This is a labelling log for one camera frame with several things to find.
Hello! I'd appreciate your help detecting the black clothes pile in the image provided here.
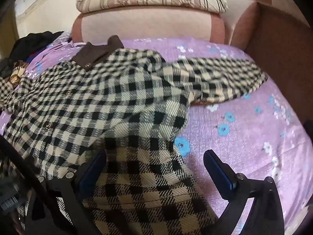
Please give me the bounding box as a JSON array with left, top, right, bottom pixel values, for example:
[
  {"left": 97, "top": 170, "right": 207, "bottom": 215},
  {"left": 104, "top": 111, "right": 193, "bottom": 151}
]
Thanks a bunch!
[{"left": 10, "top": 31, "right": 64, "bottom": 61}]

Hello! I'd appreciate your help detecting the black and cream checkered coat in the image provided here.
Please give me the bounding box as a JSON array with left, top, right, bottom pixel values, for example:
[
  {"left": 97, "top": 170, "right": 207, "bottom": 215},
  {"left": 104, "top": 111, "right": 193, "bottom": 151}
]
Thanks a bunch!
[{"left": 0, "top": 48, "right": 269, "bottom": 235}]

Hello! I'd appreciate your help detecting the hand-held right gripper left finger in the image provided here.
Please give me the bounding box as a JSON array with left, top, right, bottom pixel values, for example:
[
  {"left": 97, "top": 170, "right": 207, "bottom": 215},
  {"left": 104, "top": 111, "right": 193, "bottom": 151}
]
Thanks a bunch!
[{"left": 24, "top": 149, "right": 108, "bottom": 235}]

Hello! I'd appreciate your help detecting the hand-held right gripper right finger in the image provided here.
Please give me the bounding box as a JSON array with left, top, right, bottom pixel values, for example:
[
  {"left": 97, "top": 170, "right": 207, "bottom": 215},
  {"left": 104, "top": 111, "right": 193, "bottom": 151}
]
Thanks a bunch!
[{"left": 203, "top": 149, "right": 285, "bottom": 235}]

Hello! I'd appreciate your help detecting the brown patterned cloth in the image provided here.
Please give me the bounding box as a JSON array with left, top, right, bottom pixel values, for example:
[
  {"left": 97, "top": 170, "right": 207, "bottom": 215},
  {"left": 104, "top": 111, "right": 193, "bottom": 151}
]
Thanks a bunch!
[{"left": 8, "top": 61, "right": 30, "bottom": 87}]

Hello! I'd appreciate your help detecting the black cable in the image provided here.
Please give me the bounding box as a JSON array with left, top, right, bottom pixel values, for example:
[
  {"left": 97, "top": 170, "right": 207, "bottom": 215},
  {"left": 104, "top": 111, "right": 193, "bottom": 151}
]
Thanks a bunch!
[{"left": 0, "top": 135, "right": 74, "bottom": 235}]

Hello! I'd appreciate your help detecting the purple floral bed sheet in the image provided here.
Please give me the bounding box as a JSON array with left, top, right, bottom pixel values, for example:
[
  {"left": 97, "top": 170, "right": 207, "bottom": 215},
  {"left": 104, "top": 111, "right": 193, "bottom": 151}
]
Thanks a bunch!
[{"left": 0, "top": 31, "right": 313, "bottom": 235}]

